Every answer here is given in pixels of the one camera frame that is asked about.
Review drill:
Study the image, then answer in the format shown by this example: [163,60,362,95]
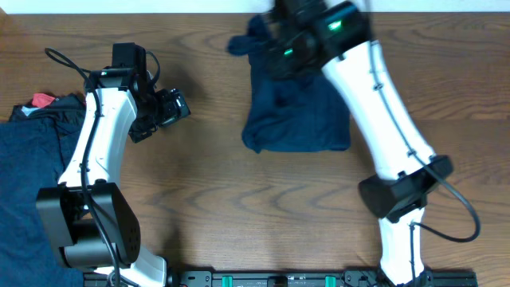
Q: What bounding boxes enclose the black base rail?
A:
[83,269,479,287]

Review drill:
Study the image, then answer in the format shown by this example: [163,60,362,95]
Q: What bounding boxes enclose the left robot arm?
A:
[36,42,190,286]

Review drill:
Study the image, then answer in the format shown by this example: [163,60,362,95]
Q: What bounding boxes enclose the red garment in pile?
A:
[32,92,57,108]

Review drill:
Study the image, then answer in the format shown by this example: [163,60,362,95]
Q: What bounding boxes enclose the navy blue shorts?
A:
[226,15,351,153]

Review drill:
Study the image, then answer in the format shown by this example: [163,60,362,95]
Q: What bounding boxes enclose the navy blue clothes pile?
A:
[1,94,85,286]

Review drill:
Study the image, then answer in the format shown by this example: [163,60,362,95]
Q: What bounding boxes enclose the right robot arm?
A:
[267,1,453,286]

